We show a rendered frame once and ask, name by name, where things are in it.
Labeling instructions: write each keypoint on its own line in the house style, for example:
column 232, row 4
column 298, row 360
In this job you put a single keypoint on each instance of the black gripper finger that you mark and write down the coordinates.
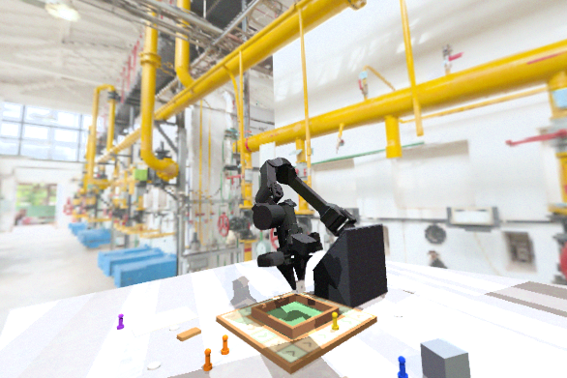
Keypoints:
column 288, row 273
column 300, row 266

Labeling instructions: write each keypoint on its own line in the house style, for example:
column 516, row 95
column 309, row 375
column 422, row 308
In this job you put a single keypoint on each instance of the purple game pawn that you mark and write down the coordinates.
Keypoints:
column 120, row 320

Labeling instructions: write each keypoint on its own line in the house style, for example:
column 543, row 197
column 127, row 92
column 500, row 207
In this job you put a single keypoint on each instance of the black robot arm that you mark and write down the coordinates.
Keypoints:
column 268, row 214

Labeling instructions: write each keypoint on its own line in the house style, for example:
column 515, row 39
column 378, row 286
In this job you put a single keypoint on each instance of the yellow game pawn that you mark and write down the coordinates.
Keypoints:
column 334, row 326

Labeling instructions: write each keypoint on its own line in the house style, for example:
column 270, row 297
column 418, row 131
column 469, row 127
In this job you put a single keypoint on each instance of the white die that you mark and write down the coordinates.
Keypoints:
column 300, row 287

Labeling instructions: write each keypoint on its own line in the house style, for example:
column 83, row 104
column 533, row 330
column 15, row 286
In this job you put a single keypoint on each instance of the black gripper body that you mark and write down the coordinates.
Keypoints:
column 281, row 256

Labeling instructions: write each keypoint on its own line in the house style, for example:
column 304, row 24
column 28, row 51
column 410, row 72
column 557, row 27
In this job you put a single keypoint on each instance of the tan square board frame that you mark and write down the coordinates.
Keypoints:
column 307, row 359

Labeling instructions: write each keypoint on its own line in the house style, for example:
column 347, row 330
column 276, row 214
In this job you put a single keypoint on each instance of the tan rectangular block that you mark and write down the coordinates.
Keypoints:
column 189, row 333

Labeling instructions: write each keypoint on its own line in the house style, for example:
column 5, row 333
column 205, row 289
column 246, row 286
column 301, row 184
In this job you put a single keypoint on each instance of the orange game pawn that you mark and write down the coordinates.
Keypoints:
column 207, row 365
column 225, row 349

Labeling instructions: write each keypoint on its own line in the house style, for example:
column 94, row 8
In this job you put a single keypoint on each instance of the blue game pawn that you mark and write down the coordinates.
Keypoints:
column 401, row 373

